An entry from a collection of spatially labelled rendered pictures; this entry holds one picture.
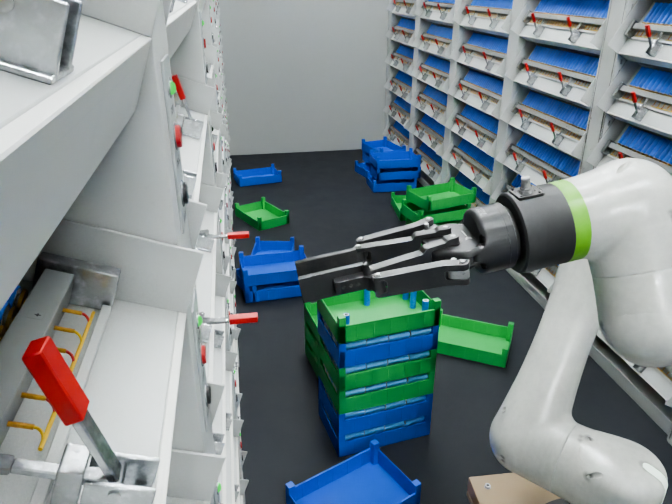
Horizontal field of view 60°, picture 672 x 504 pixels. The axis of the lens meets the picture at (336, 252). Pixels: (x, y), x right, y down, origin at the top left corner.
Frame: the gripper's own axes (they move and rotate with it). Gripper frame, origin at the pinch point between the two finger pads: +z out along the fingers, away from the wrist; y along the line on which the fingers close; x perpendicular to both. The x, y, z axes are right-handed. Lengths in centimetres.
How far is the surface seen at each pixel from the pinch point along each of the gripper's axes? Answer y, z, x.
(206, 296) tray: -17.3, 16.8, 8.3
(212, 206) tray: -51, 17, 7
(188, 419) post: 18.4, 14.2, 0.1
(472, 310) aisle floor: -148, -64, 111
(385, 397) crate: -75, -12, 84
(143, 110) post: 18.4, 10.1, -24.0
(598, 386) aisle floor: -92, -89, 116
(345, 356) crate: -73, -3, 65
